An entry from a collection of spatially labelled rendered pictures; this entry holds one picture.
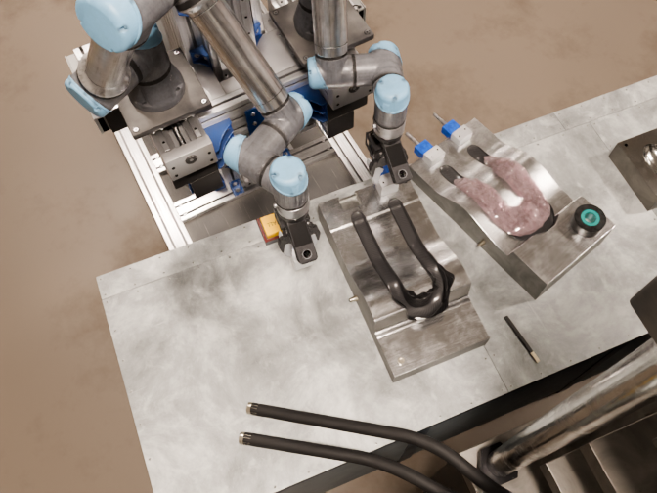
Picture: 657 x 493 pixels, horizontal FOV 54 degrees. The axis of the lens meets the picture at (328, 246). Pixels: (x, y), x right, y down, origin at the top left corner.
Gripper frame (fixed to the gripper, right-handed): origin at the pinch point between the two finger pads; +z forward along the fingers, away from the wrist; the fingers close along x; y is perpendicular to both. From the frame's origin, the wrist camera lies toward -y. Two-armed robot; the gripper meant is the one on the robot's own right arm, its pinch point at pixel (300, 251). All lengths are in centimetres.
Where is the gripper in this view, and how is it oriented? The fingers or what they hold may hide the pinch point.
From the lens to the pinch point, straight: 161.4
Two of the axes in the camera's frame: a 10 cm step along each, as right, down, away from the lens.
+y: -3.8, -8.3, 4.1
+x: -9.3, 3.4, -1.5
